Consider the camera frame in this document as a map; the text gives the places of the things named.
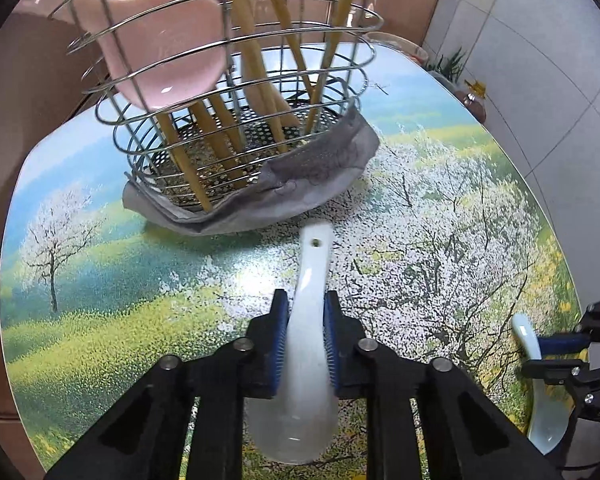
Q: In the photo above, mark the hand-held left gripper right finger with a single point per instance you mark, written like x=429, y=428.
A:
x=332, y=355

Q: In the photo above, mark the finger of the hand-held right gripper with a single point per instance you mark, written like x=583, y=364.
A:
x=555, y=371
x=565, y=345

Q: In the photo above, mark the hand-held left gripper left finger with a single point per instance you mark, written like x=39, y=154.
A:
x=279, y=350

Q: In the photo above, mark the white ceramic spoon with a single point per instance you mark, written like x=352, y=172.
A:
x=300, y=410
x=547, y=420

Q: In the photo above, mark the grey cloth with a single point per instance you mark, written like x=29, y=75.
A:
x=305, y=185

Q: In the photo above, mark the green onions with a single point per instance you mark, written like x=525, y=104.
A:
x=447, y=65

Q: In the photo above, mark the beige trash bin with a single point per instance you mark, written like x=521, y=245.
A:
x=397, y=45

